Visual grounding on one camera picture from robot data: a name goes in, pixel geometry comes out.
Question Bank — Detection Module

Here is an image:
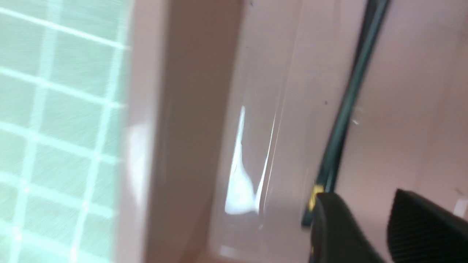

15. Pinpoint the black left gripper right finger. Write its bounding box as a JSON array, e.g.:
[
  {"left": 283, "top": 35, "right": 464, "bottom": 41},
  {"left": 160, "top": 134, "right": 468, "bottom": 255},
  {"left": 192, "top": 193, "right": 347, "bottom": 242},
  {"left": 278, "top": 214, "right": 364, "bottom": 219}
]
[{"left": 387, "top": 188, "right": 468, "bottom": 263}]

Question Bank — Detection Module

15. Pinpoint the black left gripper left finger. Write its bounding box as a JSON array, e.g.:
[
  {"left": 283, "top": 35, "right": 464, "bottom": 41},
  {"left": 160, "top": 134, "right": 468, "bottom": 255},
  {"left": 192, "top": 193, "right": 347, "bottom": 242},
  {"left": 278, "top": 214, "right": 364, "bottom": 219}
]
[{"left": 309, "top": 193, "right": 384, "bottom": 263}]

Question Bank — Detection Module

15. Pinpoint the black chopstick gold band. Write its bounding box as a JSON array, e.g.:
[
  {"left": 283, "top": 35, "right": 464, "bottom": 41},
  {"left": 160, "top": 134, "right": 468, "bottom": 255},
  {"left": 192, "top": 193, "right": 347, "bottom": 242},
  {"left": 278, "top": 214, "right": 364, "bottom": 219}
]
[{"left": 301, "top": 0, "right": 391, "bottom": 229}]

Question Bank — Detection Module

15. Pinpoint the pink plastic bin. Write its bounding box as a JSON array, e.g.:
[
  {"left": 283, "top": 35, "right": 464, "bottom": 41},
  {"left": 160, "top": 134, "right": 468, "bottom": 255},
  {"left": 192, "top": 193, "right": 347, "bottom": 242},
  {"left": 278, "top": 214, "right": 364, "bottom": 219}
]
[{"left": 115, "top": 0, "right": 467, "bottom": 263}]

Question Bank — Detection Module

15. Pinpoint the green checkered tablecloth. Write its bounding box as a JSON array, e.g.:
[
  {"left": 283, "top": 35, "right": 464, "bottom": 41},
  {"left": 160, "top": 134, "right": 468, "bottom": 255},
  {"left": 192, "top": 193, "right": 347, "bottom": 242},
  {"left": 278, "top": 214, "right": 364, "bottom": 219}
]
[{"left": 1, "top": 0, "right": 134, "bottom": 263}]

